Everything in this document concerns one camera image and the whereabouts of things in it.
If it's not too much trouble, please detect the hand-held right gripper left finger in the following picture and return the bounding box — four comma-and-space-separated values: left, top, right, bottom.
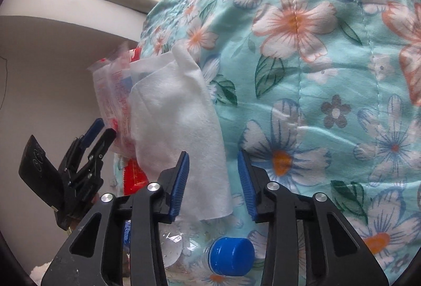
41, 151, 191, 286

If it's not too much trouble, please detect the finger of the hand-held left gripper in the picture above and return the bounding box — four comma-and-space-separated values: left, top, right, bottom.
71, 128, 117, 181
61, 118, 105, 172

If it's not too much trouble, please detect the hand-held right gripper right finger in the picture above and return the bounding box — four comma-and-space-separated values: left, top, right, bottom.
237, 149, 390, 286

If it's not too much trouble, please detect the clear packet with red print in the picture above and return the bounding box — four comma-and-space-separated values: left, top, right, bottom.
89, 42, 145, 155

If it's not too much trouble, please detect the red snack packet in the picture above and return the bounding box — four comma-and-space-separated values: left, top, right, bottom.
123, 158, 150, 196

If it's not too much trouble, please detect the clear bottle with blue cap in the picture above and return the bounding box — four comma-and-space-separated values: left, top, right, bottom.
123, 218, 257, 277

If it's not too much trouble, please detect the white wet wipe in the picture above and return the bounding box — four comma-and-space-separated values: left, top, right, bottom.
127, 43, 232, 221

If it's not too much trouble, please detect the white fluffy rug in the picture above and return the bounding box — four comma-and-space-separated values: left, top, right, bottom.
29, 264, 50, 286

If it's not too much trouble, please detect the floral teal blanket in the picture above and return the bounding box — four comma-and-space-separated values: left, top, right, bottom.
113, 0, 421, 286

